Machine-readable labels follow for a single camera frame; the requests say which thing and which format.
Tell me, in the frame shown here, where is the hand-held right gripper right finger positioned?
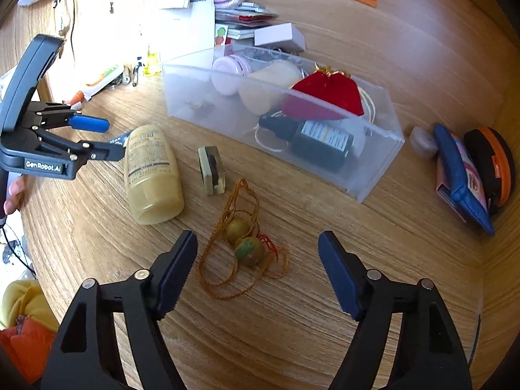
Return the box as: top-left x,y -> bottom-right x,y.
318,230 -> 474,390

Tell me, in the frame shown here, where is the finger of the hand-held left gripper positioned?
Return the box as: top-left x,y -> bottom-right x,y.
26,101 -> 111,134
32,128 -> 126,167

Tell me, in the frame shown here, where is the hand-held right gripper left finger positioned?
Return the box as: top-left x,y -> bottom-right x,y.
41,229 -> 199,390

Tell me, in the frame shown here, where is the cream labelled bottle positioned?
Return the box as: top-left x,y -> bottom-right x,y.
124,124 -> 185,225

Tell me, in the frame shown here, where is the orange cord bead necklace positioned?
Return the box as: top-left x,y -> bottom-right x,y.
198,177 -> 291,299

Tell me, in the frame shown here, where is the translucent plastic storage box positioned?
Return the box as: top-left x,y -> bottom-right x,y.
161,45 -> 406,204

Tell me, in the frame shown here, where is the dark green labelled bottle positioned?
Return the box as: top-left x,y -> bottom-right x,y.
258,111 -> 354,173

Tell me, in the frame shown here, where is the white plastic jar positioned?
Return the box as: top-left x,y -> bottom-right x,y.
238,60 -> 303,116

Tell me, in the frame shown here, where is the red and gold pouch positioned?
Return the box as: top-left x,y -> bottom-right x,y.
281,65 -> 365,122

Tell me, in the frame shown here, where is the person's left hand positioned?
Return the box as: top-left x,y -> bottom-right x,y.
5,173 -> 27,214

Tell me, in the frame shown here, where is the dark blue labelled packet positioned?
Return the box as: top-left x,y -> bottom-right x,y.
109,128 -> 135,149

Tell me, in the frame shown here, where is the white and orange tube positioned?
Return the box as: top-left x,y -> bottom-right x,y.
67,64 -> 124,108

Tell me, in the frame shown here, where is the small metal tool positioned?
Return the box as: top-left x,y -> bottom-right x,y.
122,63 -> 145,88

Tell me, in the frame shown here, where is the small yellow bottle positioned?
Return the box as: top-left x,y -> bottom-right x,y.
145,46 -> 161,76

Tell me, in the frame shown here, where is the pink notebook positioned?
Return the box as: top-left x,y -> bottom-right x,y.
435,158 -> 468,222

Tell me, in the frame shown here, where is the pale pink round container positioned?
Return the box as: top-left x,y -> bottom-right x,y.
211,55 -> 250,96

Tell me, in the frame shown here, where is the blue zip pouch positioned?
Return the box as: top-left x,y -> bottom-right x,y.
433,123 -> 496,236

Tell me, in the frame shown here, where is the yellow cloth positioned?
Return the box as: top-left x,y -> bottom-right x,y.
0,278 -> 61,332

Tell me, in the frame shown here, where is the orange cloth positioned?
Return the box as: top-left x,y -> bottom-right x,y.
0,317 -> 58,384

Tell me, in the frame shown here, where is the black and orange round case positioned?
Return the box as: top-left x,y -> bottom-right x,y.
463,127 -> 512,217

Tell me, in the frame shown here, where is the pile of red flat packets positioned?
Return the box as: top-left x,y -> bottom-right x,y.
215,2 -> 280,29

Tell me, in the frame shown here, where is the small white cardboard box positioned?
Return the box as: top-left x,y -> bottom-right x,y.
254,23 -> 306,52

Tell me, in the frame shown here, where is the black cable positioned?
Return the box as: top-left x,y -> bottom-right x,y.
0,227 -> 37,277

